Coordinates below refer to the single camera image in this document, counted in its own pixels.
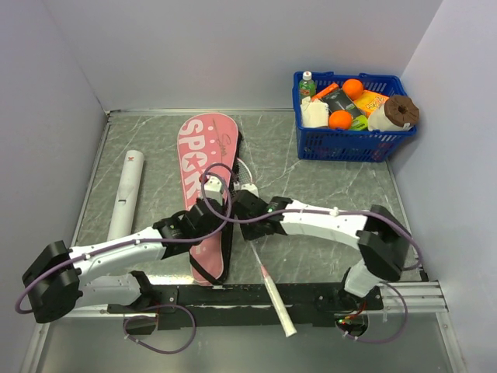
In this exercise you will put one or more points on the pink racket cover bag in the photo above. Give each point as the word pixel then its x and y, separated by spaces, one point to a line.
pixel 202 141

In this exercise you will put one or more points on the green drink bottle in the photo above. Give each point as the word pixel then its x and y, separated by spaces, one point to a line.
pixel 307 86

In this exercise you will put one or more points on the white shuttlecock tube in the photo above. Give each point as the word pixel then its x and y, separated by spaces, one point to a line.
pixel 126 196

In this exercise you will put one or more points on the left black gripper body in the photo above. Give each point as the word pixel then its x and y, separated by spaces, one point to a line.
pixel 220 221

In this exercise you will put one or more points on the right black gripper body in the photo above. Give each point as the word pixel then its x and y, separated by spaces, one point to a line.
pixel 250 231

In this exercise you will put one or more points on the orange fruit upper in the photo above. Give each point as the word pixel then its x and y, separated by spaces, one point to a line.
pixel 353 88

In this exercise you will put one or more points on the white carton box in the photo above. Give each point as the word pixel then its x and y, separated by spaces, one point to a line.
pixel 314 114

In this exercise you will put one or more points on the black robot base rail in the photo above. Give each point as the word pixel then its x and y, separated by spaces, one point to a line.
pixel 249 304

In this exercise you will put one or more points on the yellow snack box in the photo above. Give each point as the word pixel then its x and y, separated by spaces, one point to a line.
pixel 370 101

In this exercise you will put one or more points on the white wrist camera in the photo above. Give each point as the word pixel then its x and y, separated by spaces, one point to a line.
pixel 250 187
pixel 213 189

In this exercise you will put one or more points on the pink badminton racket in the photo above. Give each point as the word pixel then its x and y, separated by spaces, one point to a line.
pixel 245 176

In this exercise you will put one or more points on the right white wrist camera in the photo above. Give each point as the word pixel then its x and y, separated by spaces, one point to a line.
pixel 250 187

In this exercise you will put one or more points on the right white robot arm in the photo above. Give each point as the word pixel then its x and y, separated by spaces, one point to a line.
pixel 382 241

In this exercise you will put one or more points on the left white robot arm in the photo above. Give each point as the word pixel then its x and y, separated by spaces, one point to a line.
pixel 54 281

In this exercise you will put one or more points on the blue plastic basket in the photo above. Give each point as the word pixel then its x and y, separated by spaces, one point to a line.
pixel 326 144

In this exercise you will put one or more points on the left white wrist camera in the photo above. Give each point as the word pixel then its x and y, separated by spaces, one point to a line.
pixel 213 189

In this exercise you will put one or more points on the black product box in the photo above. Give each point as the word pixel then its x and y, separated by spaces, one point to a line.
pixel 337 100

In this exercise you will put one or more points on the green small pack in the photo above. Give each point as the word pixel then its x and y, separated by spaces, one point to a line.
pixel 360 123

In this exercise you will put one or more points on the orange thin box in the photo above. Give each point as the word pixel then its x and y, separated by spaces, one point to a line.
pixel 330 88

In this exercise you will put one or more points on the orange fruit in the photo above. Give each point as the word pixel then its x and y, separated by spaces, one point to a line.
pixel 340 119
pixel 353 88

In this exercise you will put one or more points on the orange fruit lower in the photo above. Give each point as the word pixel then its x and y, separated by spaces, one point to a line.
pixel 340 119

